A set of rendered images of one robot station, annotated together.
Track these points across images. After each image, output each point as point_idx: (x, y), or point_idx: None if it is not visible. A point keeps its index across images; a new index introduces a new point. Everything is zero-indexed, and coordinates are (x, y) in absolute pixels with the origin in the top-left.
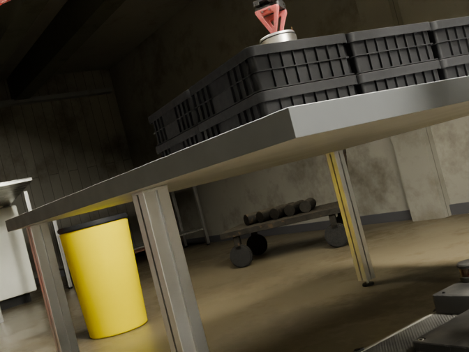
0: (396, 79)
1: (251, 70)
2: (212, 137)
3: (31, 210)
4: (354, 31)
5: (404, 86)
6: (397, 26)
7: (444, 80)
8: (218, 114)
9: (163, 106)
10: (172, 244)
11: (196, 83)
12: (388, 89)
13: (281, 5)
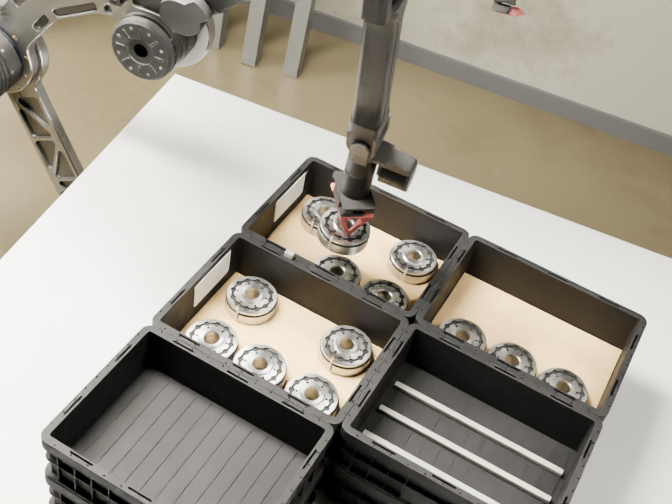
0: None
1: (316, 180)
2: (235, 96)
3: (613, 237)
4: (231, 236)
5: (134, 117)
6: (189, 280)
7: (115, 138)
8: None
9: (563, 277)
10: None
11: (440, 217)
12: (141, 110)
13: (335, 197)
